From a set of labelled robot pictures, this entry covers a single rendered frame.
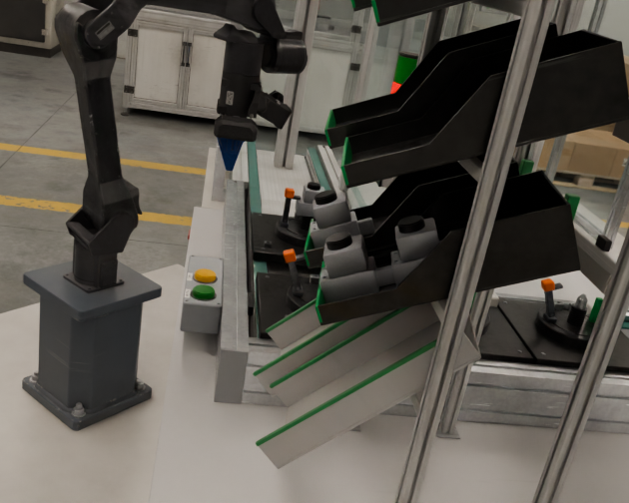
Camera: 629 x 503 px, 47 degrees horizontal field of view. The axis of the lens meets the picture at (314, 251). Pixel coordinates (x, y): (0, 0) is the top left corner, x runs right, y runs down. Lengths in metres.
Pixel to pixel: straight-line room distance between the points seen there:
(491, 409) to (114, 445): 0.63
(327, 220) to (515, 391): 0.52
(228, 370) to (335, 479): 0.25
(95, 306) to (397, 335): 0.42
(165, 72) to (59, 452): 5.53
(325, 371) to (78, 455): 0.38
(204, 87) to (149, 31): 0.63
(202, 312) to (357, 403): 0.53
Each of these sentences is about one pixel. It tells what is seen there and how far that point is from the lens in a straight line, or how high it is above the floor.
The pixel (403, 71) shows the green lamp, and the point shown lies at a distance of 1.40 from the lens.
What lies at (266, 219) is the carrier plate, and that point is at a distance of 1.71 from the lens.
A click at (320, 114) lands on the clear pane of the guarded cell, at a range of 2.58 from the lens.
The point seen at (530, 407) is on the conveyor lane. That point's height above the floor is 0.90.
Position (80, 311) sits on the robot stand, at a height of 1.06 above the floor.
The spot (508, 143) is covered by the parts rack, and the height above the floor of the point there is 1.43.
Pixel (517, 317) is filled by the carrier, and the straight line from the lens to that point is 1.49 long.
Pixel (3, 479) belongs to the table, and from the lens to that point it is 1.09.
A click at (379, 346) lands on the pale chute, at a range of 0.95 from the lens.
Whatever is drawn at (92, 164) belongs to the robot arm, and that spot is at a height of 1.24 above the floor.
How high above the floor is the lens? 1.56
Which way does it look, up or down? 22 degrees down
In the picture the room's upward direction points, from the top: 10 degrees clockwise
